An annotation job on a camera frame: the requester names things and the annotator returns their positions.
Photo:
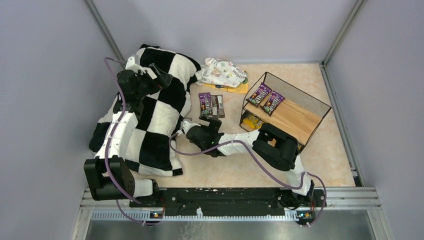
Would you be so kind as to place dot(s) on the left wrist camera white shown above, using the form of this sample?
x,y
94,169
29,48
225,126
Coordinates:
x,y
133,64

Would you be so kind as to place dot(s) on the purple M&M bag on table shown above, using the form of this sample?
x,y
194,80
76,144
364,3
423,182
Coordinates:
x,y
205,104

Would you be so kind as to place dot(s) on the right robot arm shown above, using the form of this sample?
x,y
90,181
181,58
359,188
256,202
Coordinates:
x,y
276,147

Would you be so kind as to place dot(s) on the yellow cloth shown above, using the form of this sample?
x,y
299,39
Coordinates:
x,y
242,88

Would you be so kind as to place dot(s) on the floral white cloth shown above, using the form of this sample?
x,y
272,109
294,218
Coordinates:
x,y
220,72

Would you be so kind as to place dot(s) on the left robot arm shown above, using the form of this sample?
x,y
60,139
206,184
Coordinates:
x,y
107,174

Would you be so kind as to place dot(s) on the white toothed rail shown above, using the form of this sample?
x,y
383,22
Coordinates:
x,y
156,215

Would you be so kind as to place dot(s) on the purple m&m bag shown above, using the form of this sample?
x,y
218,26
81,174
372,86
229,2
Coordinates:
x,y
205,104
259,95
272,103

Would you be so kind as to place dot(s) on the yellow M&M bags lower shelf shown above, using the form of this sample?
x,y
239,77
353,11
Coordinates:
x,y
253,121

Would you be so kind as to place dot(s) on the black white checkered pillow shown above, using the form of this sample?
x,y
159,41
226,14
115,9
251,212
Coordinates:
x,y
149,149

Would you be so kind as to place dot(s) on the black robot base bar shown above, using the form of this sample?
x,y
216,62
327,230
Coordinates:
x,y
250,201

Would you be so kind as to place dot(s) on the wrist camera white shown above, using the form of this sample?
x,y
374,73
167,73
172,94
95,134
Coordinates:
x,y
133,64
186,125

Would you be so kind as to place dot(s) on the brown M&M bag on table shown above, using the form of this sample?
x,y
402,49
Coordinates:
x,y
217,106

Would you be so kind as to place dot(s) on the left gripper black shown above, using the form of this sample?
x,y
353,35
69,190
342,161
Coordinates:
x,y
154,81

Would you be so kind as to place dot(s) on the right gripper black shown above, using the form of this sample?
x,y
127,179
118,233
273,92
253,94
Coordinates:
x,y
208,124

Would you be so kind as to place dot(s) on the black wire wooden shelf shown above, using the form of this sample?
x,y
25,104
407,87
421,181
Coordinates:
x,y
300,114

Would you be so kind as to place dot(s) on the purple M&M bag on shelf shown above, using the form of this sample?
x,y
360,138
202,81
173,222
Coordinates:
x,y
259,95

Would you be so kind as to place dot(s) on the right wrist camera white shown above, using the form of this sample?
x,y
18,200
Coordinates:
x,y
186,125

